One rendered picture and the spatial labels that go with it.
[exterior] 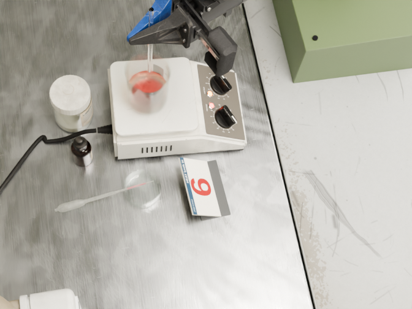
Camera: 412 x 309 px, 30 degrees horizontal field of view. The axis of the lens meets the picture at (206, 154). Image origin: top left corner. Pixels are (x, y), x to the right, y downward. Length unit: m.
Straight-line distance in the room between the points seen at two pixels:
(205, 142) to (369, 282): 0.32
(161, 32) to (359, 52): 0.37
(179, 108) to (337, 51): 0.26
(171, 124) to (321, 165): 0.25
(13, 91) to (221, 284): 0.44
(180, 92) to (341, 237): 0.32
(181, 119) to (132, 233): 0.18
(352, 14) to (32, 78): 0.51
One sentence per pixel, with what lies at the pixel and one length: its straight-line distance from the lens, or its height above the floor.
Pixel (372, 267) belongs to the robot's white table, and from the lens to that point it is 1.17.
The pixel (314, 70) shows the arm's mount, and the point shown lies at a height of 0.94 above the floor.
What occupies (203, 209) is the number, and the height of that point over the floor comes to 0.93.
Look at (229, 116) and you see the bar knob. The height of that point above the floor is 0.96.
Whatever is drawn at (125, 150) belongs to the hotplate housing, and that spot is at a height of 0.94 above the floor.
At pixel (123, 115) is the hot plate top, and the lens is 1.10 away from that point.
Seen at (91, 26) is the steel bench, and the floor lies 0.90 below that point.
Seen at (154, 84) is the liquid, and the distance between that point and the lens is 1.09.
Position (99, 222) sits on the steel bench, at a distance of 1.14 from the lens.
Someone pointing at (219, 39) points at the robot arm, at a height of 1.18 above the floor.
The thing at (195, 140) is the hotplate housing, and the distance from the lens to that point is 1.12.
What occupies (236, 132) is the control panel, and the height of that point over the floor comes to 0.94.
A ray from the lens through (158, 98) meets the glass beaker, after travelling 1.06.
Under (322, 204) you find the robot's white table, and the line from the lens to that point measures 1.18.
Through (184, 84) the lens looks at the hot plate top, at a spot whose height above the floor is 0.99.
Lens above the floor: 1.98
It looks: 67 degrees down
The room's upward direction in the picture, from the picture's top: 12 degrees clockwise
